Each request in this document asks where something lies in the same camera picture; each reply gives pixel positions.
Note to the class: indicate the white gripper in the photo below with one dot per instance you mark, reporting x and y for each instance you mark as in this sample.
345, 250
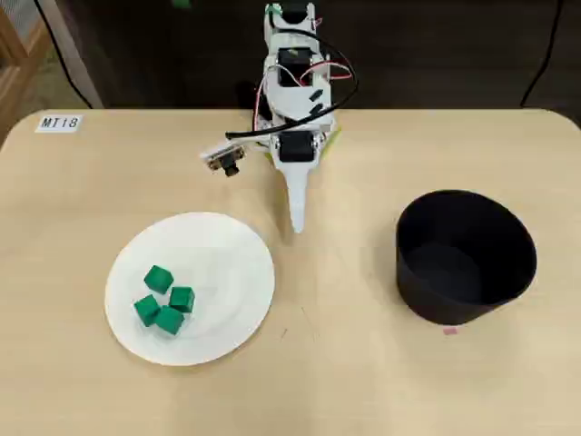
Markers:
297, 148

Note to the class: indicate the green cube block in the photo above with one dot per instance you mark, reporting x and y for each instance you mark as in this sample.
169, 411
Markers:
146, 310
169, 321
182, 297
159, 278

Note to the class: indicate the white paper plate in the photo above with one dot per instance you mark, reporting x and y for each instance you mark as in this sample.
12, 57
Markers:
227, 272

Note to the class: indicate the black round pot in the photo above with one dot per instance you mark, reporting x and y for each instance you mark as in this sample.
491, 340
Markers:
454, 309

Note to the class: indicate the small pink sticker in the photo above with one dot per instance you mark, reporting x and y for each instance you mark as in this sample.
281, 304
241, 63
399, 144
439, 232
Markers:
451, 331

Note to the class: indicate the green tape piece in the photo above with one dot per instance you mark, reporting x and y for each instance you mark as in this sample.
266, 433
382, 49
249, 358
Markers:
181, 3

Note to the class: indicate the white MT18 label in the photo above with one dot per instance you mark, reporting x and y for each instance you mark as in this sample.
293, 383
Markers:
59, 122

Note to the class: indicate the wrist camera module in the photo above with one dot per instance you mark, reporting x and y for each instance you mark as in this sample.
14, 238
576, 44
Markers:
222, 156

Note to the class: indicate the light wooden furniture frame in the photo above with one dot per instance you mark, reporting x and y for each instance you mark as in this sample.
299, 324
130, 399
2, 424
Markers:
18, 68

